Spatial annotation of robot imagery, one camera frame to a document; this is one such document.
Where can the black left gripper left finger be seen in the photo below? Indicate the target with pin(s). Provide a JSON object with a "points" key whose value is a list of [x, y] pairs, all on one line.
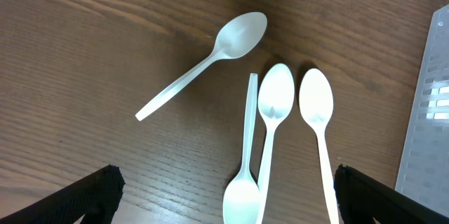
{"points": [[93, 199]]}

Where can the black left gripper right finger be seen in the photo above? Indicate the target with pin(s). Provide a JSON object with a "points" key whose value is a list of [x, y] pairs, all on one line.
{"points": [[364, 200]]}

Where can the clear plastic basket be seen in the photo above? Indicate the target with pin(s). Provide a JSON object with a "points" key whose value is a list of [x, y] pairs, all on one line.
{"points": [[423, 171]]}

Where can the white plastic spoon right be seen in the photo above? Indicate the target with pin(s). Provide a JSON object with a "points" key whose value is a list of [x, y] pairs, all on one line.
{"points": [[316, 107]]}

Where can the white plastic spoon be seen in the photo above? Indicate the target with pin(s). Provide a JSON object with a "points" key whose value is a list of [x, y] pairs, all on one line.
{"points": [[316, 107], [275, 101]]}

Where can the white plastic spoon upside-down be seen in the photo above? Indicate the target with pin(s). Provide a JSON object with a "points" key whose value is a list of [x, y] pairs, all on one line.
{"points": [[241, 201]]}

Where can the white plastic spoon middle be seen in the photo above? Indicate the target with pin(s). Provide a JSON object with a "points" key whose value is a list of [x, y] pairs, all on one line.
{"points": [[275, 101]]}

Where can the white plastic spoon angled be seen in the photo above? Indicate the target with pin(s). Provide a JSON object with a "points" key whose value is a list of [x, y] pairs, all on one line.
{"points": [[237, 38]]}

